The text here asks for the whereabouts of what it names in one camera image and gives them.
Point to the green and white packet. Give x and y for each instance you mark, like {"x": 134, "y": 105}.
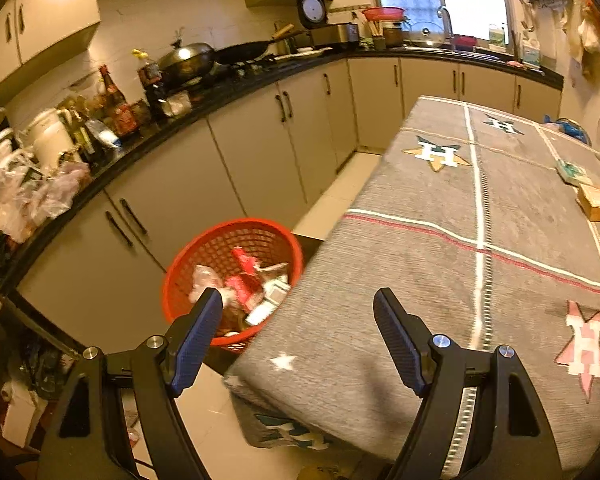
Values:
{"x": 572, "y": 170}

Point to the small brown cardboard box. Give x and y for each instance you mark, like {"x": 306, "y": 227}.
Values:
{"x": 597, "y": 202}

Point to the brown jar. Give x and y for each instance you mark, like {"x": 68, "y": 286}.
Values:
{"x": 392, "y": 35}

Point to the black kitchen countertop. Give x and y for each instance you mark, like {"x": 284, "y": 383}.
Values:
{"x": 260, "y": 77}

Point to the white electric kettle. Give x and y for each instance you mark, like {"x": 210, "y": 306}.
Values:
{"x": 50, "y": 135}

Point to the silver countertop appliance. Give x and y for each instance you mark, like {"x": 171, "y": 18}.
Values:
{"x": 335, "y": 35}

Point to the beige crumpled wrapper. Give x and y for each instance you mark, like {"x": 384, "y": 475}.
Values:
{"x": 272, "y": 271}

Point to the black appliance with round dial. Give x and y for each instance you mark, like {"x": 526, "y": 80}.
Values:
{"x": 312, "y": 10}

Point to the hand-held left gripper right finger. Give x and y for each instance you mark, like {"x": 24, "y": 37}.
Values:
{"x": 397, "y": 340}

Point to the steel wok with lid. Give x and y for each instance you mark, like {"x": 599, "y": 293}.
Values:
{"x": 187, "y": 60}

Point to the oil bottle with yellow cap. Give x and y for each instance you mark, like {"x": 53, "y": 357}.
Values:
{"x": 147, "y": 72}

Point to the hanging plastic bags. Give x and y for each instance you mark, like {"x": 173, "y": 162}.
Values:
{"x": 587, "y": 35}

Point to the glass pot lid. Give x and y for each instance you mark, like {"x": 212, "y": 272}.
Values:
{"x": 425, "y": 35}

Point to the bottle with green label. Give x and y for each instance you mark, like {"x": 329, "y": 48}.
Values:
{"x": 497, "y": 35}

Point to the blue plastic bag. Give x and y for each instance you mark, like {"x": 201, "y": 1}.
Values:
{"x": 570, "y": 127}

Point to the red plastic mesh basket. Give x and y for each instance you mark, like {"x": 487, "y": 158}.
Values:
{"x": 205, "y": 250}

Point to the red lidded container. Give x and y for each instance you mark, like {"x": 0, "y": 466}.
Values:
{"x": 464, "y": 41}

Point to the white carton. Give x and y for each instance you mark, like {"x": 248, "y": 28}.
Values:
{"x": 15, "y": 415}

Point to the red plastic basin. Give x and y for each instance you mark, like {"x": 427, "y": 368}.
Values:
{"x": 382, "y": 11}

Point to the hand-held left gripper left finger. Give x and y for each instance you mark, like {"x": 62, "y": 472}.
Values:
{"x": 195, "y": 345}

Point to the pink crumpled plastic bag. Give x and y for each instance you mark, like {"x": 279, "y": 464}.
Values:
{"x": 205, "y": 280}

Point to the small white box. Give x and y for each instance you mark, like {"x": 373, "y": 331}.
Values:
{"x": 275, "y": 292}

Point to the red and white plastic bag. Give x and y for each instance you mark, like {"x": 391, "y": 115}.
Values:
{"x": 245, "y": 275}

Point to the black frying pan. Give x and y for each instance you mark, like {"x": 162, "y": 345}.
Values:
{"x": 242, "y": 52}

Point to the clear plastic container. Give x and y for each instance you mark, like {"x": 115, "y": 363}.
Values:
{"x": 177, "y": 105}

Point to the beige lower kitchen cabinets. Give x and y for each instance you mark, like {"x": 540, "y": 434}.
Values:
{"x": 190, "y": 175}

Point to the grey printed blanket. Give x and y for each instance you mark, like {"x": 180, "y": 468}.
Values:
{"x": 430, "y": 270}

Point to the black sauce bottle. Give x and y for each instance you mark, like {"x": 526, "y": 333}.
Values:
{"x": 156, "y": 102}

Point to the pile of clear plastic bags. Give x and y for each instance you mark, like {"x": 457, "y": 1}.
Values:
{"x": 25, "y": 200}

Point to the clear plastic water bottle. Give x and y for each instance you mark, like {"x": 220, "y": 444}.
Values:
{"x": 102, "y": 135}

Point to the sauce bottle with red label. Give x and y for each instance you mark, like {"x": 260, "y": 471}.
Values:
{"x": 115, "y": 105}

